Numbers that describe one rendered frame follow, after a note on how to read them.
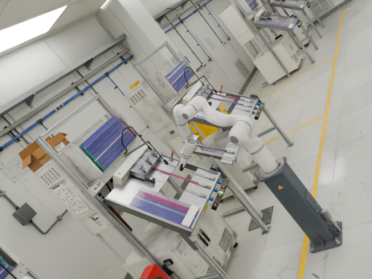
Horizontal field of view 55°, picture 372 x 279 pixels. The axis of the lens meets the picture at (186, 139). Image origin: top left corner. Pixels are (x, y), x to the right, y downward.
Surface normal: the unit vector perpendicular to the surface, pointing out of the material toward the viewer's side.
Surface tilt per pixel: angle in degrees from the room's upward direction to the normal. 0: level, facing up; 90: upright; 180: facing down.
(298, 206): 90
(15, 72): 90
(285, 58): 90
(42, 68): 90
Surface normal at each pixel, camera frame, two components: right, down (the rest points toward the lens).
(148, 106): -0.37, 0.52
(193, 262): 0.69, -0.40
